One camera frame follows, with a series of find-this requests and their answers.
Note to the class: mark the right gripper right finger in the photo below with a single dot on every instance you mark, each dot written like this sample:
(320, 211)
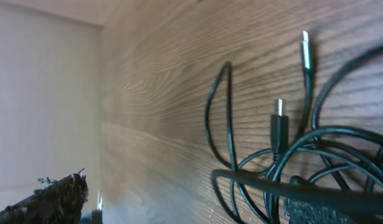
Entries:
(303, 212)

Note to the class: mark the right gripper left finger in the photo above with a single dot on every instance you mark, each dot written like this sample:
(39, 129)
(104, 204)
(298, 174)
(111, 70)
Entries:
(60, 202)

